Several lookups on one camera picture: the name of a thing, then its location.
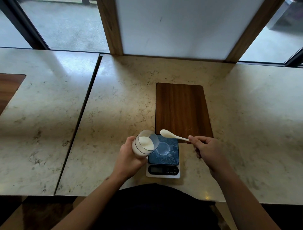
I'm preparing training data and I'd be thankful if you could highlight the digital kitchen scale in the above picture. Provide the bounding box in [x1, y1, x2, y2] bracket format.
[146, 135, 181, 179]

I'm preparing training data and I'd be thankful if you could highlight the person's dark clothing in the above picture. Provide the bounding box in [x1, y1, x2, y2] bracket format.
[91, 184, 222, 230]

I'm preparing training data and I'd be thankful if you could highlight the wooden frame post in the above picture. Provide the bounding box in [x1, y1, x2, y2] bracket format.
[97, 0, 123, 56]
[225, 0, 285, 63]

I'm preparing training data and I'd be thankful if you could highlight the person's left hand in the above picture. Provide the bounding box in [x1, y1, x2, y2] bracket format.
[113, 136, 148, 181]

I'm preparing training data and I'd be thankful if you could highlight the person's left forearm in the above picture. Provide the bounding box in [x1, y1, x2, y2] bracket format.
[51, 171, 126, 230]

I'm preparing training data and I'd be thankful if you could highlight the person's right forearm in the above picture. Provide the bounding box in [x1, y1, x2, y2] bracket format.
[212, 166, 282, 230]

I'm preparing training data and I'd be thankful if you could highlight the small clear plastic cup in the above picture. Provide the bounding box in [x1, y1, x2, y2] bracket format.
[156, 142, 170, 156]

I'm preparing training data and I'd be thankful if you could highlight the brown wooden board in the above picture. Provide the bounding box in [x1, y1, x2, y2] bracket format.
[155, 82, 214, 143]

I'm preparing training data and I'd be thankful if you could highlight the white plastic spoon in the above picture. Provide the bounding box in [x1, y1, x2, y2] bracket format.
[160, 129, 190, 142]

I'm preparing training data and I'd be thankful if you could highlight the wooden inlay panel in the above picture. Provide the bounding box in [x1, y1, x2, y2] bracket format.
[0, 73, 26, 116]

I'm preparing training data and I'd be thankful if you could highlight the white wall panel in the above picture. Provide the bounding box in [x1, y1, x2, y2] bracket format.
[116, 0, 265, 61]

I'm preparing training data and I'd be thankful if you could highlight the clear jar of white powder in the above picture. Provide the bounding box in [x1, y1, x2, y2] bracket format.
[132, 130, 159, 157]

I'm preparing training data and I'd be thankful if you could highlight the black window frame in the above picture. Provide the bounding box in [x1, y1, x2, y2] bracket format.
[238, 46, 303, 68]
[0, 0, 50, 50]

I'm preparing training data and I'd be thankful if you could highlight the person's right hand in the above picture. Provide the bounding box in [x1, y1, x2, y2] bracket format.
[188, 135, 229, 176]

